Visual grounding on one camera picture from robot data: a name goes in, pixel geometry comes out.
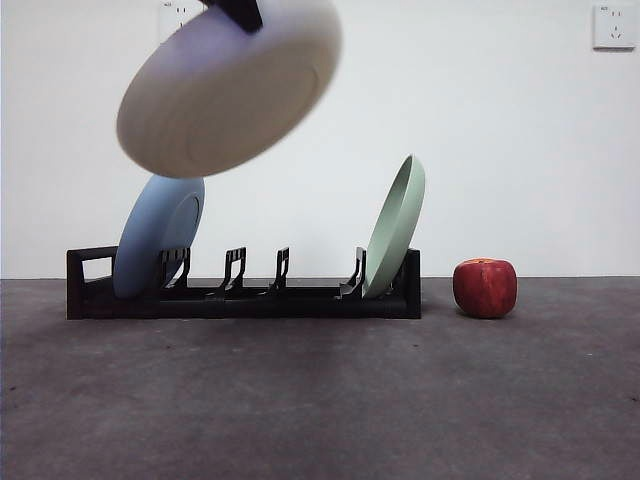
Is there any white wall socket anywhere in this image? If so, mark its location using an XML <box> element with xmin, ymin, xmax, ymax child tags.
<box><xmin>159</xmin><ymin>0</ymin><xmax>202</xmax><ymax>37</ymax></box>
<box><xmin>592</xmin><ymin>4</ymin><xmax>636</xmax><ymax>51</ymax></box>

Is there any red apple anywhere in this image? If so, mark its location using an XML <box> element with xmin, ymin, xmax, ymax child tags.
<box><xmin>452</xmin><ymin>257</ymin><xmax>518</xmax><ymax>320</ymax></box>

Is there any green round plate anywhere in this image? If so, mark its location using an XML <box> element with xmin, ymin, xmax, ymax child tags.
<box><xmin>361</xmin><ymin>153</ymin><xmax>428</xmax><ymax>301</ymax></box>

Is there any blue round plate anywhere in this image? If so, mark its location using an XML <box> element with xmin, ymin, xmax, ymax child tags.
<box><xmin>112</xmin><ymin>173</ymin><xmax>207</xmax><ymax>300</ymax></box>

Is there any black plastic plate rack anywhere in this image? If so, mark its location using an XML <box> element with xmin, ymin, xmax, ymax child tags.
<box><xmin>66</xmin><ymin>245</ymin><xmax>423</xmax><ymax>321</ymax></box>

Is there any pale yellow round plate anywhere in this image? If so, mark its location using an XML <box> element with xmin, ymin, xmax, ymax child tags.
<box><xmin>115</xmin><ymin>0</ymin><xmax>344</xmax><ymax>179</ymax></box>

